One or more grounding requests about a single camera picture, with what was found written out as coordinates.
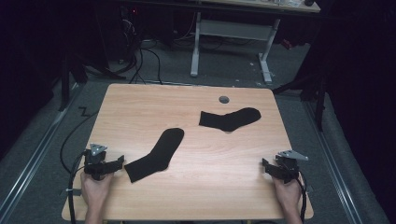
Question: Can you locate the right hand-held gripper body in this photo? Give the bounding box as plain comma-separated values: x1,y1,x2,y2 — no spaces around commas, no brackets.
274,149,309,185

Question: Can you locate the black floor cable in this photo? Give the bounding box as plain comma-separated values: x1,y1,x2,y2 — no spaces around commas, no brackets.
59,106,100,175

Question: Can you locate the metal floor rail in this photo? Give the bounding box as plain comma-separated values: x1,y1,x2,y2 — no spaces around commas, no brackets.
302,100,365,224
0,83,82,220

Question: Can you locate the white-framed desk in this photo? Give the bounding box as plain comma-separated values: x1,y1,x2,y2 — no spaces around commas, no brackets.
122,0,321,84

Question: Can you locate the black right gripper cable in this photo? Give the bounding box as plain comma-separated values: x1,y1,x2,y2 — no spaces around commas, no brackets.
295,176,308,224

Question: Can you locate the person's right hand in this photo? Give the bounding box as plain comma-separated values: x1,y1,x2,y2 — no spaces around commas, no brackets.
273,177,304,218

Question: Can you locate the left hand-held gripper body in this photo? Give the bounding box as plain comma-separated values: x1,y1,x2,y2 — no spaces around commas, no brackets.
82,143,108,182

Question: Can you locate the dark computer tower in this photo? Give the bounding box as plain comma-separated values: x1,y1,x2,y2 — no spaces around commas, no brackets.
119,5,142,64

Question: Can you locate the black metal stand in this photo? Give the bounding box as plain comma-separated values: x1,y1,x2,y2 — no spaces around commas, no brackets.
272,73,329,133
58,50,127,112

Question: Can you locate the person's left hand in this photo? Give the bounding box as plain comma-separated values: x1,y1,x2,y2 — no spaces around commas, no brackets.
79,172,115,216

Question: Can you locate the black sock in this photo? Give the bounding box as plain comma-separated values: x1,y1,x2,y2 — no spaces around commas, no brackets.
198,106,262,133
123,127,186,184

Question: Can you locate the bundle of black floor cables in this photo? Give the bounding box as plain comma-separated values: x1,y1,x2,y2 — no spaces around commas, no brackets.
106,38,164,86

